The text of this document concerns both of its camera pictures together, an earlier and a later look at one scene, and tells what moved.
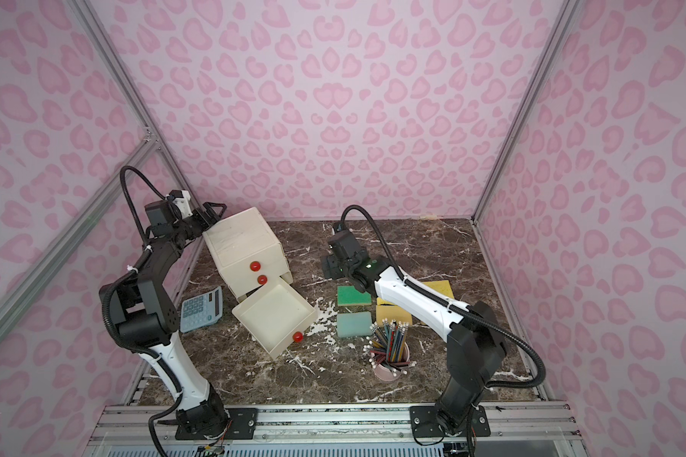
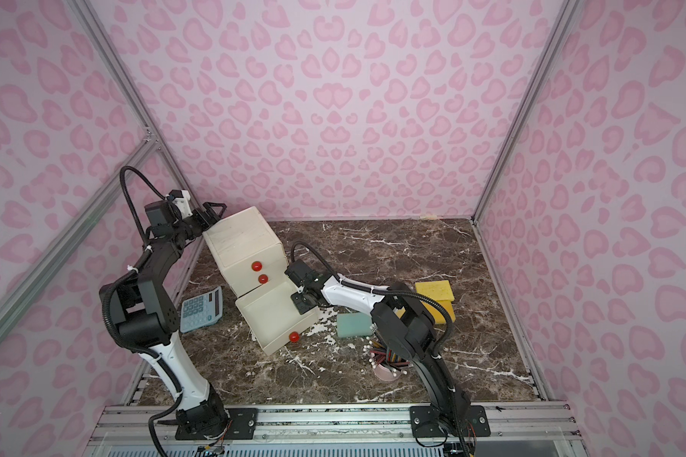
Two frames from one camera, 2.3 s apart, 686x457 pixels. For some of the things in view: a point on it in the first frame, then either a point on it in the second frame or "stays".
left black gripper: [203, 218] stays
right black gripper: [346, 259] -> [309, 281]
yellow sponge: [441, 287] stays
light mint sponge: [353, 324] stays
